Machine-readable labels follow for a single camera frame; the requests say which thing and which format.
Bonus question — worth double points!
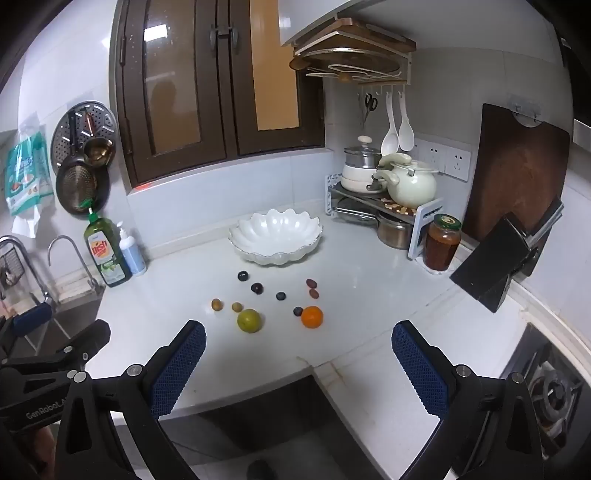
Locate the white rice spoon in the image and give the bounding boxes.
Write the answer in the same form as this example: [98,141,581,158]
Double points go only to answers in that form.
[380,90,400,157]
[398,90,416,152]

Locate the steel sink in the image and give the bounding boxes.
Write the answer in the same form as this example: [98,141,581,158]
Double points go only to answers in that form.
[18,281,105,361]

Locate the steel stockpot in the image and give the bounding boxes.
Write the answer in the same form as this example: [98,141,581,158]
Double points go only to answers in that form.
[376,212,419,250]

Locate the wire sink basket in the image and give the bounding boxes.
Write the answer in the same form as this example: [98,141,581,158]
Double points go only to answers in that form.
[0,242,28,296]

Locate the wooden bead trivet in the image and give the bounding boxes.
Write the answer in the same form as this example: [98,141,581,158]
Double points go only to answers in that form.
[382,196,419,217]

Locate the black scissors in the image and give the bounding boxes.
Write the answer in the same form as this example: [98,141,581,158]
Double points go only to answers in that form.
[362,92,379,127]

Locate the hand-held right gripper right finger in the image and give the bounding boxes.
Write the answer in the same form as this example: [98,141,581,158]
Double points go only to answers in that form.
[392,320,543,480]

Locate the hanging plastic bag pack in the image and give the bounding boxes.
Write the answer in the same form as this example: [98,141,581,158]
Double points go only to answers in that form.
[4,113,56,238]

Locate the white pump soap bottle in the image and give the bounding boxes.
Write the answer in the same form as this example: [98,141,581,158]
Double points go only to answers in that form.
[115,220,147,278]

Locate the green apple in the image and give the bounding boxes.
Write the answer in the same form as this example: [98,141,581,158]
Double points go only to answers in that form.
[237,309,263,333]

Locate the gas stove burner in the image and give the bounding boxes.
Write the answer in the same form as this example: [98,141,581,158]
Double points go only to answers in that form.
[501,323,589,467]

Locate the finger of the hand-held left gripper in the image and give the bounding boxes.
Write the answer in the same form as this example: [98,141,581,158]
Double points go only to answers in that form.
[0,300,55,352]
[0,318,112,374]

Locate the white pot with glass lid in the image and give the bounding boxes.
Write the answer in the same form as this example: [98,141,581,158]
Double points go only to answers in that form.
[344,135,382,169]

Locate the metal steamer plate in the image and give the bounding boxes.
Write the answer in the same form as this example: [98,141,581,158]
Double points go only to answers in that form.
[51,100,116,176]

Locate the green dish soap bottle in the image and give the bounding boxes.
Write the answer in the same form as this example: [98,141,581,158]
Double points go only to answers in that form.
[79,198,134,289]

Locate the small metal ladle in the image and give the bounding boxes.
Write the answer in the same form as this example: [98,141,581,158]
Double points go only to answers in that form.
[83,113,114,166]

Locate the white saucepan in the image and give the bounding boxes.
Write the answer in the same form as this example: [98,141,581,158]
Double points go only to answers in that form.
[342,154,413,182]

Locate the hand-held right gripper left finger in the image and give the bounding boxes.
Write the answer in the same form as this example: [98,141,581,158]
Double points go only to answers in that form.
[54,320,207,480]

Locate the wall rack with hooks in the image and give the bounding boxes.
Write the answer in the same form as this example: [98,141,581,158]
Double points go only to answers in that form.
[281,18,417,88]

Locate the grey wall board holder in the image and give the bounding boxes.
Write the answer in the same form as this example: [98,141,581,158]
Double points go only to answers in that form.
[507,95,542,126]

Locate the black knife block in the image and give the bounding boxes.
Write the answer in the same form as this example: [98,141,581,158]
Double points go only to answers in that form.
[449,198,565,313]

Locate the grey corner shelf rack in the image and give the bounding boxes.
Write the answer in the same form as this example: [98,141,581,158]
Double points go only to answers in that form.
[325,173,445,273]

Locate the large dark wooden cutting board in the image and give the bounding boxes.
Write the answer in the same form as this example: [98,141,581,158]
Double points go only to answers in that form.
[462,103,571,243]

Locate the cream ceramic kettle pot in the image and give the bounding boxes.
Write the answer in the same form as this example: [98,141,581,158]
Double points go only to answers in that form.
[376,154,439,208]

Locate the chrome faucet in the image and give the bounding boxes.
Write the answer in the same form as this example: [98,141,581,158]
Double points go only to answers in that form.
[48,234,102,292]

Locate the white wall socket strip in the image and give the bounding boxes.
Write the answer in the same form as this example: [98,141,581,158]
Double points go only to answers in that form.
[411,138,472,182]

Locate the white scalloped bowl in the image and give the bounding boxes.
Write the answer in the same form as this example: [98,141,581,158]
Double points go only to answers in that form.
[228,209,323,267]

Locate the glass sauce jar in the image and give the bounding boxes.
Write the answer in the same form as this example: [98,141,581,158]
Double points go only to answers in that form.
[424,213,462,272]

